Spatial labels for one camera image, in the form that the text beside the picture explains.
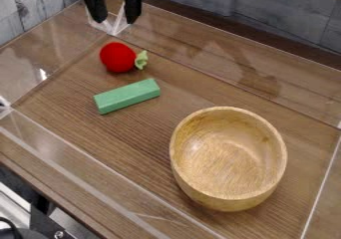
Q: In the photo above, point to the red plush fruit green stem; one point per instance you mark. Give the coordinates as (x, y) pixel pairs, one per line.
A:
(121, 59)

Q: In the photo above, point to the green rectangular block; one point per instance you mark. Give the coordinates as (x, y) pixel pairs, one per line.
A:
(126, 96)

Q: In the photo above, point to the light wooden bowl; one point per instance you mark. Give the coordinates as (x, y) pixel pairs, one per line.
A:
(228, 158)

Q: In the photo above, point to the clear acrylic tray enclosure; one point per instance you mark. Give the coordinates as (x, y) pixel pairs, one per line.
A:
(102, 165)

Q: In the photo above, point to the black bracket bottom left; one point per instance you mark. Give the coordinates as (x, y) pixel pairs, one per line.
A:
(46, 226)

